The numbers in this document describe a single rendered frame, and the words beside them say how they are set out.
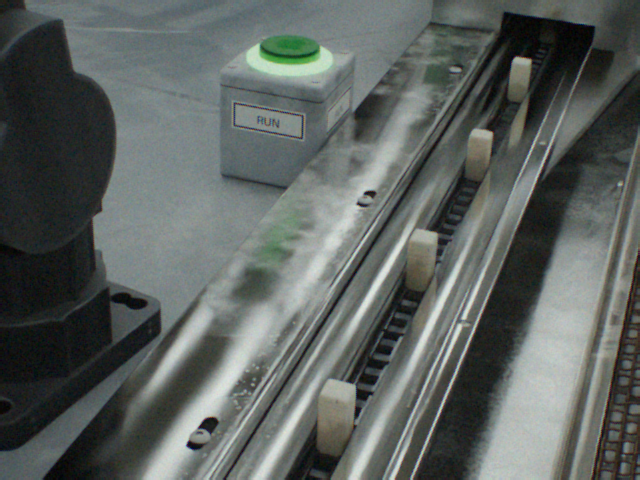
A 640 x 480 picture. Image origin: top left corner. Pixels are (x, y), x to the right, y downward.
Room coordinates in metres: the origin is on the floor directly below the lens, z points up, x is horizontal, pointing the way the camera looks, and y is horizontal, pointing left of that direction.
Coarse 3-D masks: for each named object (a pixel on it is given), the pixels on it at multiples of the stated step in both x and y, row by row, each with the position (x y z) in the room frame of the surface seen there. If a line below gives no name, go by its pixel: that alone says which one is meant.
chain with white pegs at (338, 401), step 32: (544, 32) 0.89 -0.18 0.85; (512, 64) 0.76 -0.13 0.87; (512, 96) 0.76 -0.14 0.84; (480, 160) 0.63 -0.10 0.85; (448, 224) 0.57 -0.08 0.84; (416, 256) 0.49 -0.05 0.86; (416, 288) 0.49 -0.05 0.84; (384, 352) 0.44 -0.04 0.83; (352, 384) 0.37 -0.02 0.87; (320, 416) 0.36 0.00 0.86; (352, 416) 0.37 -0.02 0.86; (320, 448) 0.36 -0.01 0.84
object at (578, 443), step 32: (608, 256) 0.44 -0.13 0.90; (608, 288) 0.42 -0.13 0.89; (608, 320) 0.40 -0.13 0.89; (608, 352) 0.37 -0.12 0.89; (576, 384) 0.34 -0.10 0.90; (608, 384) 0.35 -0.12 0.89; (576, 416) 0.33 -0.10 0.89; (608, 416) 0.33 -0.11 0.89; (576, 448) 0.31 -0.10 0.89; (608, 448) 0.31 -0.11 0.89
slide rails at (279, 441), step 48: (480, 96) 0.74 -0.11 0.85; (528, 96) 0.75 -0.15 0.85; (528, 144) 0.66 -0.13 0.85; (432, 192) 0.59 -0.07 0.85; (480, 192) 0.59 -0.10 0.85; (384, 240) 0.53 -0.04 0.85; (480, 240) 0.53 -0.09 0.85; (384, 288) 0.48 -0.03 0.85; (432, 288) 0.48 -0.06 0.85; (336, 336) 0.43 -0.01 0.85; (432, 336) 0.44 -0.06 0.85; (288, 384) 0.39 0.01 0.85; (384, 384) 0.40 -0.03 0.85; (288, 432) 0.36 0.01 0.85; (384, 432) 0.36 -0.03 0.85
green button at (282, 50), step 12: (276, 36) 0.69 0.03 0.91; (288, 36) 0.69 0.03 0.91; (300, 36) 0.69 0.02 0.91; (264, 48) 0.67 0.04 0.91; (276, 48) 0.67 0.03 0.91; (288, 48) 0.67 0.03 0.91; (300, 48) 0.67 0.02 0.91; (312, 48) 0.67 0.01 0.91; (276, 60) 0.66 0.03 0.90; (288, 60) 0.65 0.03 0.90; (300, 60) 0.66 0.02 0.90; (312, 60) 0.66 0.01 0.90
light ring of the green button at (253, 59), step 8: (256, 48) 0.68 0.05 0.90; (248, 56) 0.67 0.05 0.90; (256, 56) 0.67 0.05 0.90; (328, 56) 0.67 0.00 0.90; (256, 64) 0.66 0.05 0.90; (264, 64) 0.65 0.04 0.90; (272, 64) 0.65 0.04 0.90; (312, 64) 0.66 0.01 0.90; (320, 64) 0.66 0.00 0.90; (328, 64) 0.66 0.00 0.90; (272, 72) 0.65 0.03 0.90; (280, 72) 0.65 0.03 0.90; (288, 72) 0.65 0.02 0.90; (296, 72) 0.65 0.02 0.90; (304, 72) 0.65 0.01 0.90; (312, 72) 0.65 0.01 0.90
